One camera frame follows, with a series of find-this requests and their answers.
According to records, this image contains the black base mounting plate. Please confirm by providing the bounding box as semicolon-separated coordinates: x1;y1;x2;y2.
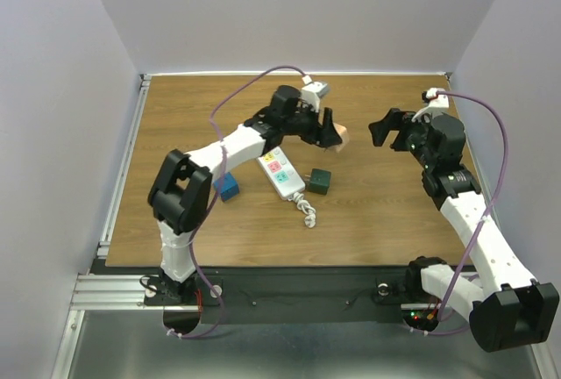
73;266;437;335

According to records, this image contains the left aluminium frame rail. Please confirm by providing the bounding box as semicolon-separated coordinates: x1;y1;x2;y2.
51;74;152;378

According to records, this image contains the right aluminium frame rail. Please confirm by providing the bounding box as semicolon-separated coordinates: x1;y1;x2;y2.
442;72;553;379

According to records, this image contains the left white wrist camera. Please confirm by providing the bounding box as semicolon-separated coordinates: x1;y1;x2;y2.
301;81;330;113

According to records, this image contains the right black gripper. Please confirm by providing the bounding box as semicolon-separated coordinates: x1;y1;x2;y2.
367;108;437;169

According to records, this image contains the blue cube plug adapter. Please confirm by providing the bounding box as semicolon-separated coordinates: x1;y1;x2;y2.
213;172;240;202

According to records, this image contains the aluminium frame rail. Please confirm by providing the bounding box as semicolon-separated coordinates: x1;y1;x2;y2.
51;74;152;378
442;72;553;379

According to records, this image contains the orange cube plug adapter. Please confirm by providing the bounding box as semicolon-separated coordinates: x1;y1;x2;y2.
330;123;350;153

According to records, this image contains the white bundled power cord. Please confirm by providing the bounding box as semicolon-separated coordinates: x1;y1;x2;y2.
290;190;318;230

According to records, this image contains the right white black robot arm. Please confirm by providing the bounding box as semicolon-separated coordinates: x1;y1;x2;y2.
368;108;560;352

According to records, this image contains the dark green cube adapter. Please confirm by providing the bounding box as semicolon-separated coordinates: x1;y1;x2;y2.
307;168;331;196

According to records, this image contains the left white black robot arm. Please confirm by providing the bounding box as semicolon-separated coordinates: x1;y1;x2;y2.
148;82;344;304

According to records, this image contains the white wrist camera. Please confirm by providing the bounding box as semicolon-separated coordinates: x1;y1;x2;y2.
412;88;450;124
301;81;330;113

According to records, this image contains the white multicolour power strip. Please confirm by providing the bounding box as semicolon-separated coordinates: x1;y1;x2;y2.
257;147;305;200

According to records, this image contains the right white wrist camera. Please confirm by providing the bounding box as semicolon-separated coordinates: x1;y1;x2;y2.
412;88;450;124

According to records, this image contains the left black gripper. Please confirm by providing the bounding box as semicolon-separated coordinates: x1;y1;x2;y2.
280;100;341;147

